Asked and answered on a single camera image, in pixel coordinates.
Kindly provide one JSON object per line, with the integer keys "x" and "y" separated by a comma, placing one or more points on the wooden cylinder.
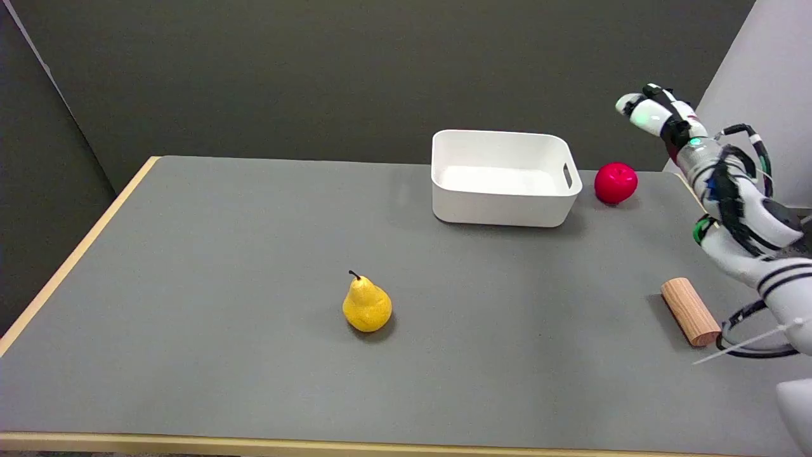
{"x": 689, "y": 311}

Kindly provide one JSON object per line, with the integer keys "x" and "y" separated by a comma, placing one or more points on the red apple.
{"x": 615, "y": 182}

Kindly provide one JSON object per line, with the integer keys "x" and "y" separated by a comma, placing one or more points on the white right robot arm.
{"x": 755, "y": 228}

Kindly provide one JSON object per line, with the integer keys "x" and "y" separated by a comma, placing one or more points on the white plastic bin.
{"x": 503, "y": 179}

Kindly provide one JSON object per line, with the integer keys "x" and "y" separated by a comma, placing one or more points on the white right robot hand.
{"x": 660, "y": 117}

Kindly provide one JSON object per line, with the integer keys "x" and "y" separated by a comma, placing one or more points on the yellow pear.
{"x": 366, "y": 304}

